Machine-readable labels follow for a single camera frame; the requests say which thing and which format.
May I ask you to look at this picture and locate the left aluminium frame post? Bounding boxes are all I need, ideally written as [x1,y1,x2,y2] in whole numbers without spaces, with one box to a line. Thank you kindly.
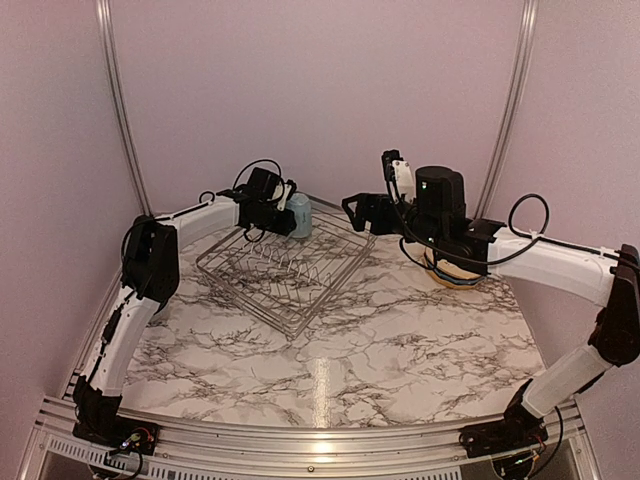
[95,0,152,215]

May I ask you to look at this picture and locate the aluminium frame post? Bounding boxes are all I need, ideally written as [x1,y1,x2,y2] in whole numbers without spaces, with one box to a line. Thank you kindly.
[95,0,152,215]
[474,0,539,218]

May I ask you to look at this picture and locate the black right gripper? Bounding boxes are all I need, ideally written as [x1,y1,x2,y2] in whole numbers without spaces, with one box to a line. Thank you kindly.
[342,192,447,251]

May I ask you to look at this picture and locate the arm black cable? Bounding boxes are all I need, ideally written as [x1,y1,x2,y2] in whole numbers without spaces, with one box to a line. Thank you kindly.
[398,193,621,274]
[198,158,286,246]

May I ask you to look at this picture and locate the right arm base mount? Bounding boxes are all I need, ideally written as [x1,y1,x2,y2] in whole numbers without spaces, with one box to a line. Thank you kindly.
[458,419,548,458]

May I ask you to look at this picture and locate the right aluminium frame post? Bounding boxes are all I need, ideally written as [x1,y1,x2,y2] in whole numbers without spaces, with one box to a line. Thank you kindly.
[474,0,539,218]

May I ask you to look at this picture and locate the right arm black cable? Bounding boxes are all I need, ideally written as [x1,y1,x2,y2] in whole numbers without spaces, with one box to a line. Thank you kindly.
[398,193,621,274]

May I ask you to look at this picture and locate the beige bird pattern plate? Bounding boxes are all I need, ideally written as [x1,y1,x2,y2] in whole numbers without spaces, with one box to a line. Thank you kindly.
[423,247,484,285]

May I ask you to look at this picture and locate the light blue mug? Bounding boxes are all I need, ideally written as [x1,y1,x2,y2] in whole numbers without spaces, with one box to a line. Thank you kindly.
[287,192,312,239]

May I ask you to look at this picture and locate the yellow polka dot plate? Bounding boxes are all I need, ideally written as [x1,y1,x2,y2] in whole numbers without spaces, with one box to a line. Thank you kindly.
[424,259,489,291]

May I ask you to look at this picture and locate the wire dish rack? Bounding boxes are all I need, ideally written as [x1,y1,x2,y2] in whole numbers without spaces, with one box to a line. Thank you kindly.
[196,198,375,340]

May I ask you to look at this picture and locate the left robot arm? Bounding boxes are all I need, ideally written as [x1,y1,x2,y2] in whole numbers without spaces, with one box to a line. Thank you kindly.
[73,160,297,446]

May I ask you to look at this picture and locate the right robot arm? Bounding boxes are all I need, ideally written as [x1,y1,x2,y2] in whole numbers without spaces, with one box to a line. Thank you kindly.
[341,160,639,457]

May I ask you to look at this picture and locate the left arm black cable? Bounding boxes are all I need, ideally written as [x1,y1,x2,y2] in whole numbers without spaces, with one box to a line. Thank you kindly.
[198,158,286,246]

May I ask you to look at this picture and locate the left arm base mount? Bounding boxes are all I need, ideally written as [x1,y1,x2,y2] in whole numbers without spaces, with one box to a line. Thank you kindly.
[72,416,160,456]

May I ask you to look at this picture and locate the front aluminium rail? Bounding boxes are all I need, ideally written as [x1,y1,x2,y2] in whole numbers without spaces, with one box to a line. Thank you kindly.
[19,398,600,479]

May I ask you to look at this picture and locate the blue polka dot plate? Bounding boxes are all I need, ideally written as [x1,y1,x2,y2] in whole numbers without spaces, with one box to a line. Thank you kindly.
[422,254,489,287]

